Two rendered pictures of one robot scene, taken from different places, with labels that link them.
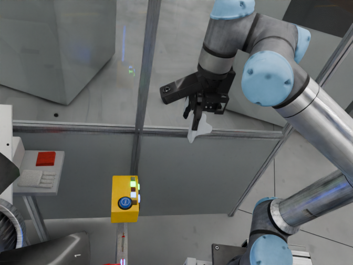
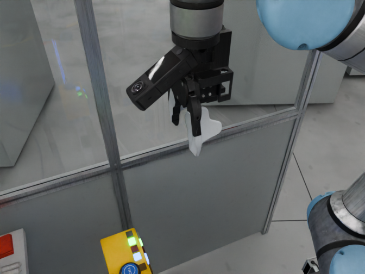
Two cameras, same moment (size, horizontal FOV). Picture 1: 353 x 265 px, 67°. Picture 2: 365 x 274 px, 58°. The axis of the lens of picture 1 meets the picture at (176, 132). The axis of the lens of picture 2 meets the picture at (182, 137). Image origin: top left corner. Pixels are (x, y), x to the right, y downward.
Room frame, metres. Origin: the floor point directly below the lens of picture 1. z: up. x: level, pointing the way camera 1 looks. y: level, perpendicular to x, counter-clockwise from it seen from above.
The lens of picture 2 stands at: (0.10, 0.02, 1.88)
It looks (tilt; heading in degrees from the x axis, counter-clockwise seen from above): 42 degrees down; 355
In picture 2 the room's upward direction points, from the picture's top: straight up
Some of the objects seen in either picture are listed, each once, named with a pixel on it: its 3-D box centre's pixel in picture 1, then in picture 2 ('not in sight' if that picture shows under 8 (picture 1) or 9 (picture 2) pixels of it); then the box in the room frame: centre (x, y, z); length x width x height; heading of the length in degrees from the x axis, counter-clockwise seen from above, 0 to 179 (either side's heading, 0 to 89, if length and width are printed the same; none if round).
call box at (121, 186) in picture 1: (124, 199); (127, 266); (0.54, 0.13, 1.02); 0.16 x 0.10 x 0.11; 18
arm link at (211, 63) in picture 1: (216, 57); (195, 15); (0.55, -0.04, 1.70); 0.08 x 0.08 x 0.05
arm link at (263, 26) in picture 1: (274, 44); not in sight; (0.52, -0.14, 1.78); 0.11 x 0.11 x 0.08; 80
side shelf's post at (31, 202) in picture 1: (35, 215); not in sight; (0.64, 0.66, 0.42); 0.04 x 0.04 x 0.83; 18
